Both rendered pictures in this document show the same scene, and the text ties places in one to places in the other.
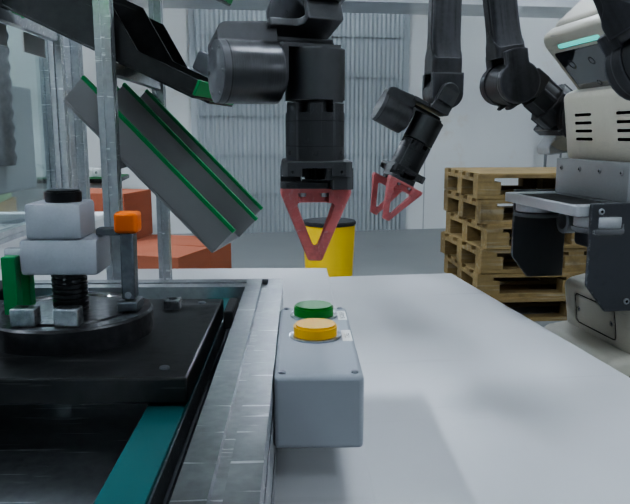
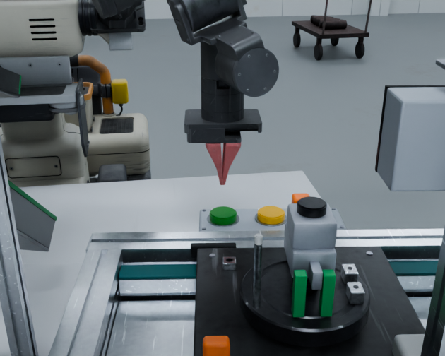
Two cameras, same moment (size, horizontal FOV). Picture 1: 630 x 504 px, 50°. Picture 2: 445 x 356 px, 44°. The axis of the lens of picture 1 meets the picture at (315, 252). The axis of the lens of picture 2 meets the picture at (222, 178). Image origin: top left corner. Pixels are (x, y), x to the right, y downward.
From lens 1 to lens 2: 101 cm
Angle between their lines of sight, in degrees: 86
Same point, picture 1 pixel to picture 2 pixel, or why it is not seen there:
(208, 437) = (431, 241)
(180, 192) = (23, 209)
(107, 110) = not seen: outside the picture
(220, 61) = (268, 65)
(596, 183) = (28, 74)
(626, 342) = (74, 171)
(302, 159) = (241, 118)
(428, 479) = not seen: hidden behind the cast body
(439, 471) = not seen: hidden behind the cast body
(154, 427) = (407, 267)
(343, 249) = not seen: outside the picture
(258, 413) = (398, 231)
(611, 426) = (243, 193)
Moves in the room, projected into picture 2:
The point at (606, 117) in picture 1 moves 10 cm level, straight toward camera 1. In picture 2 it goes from (15, 23) to (54, 26)
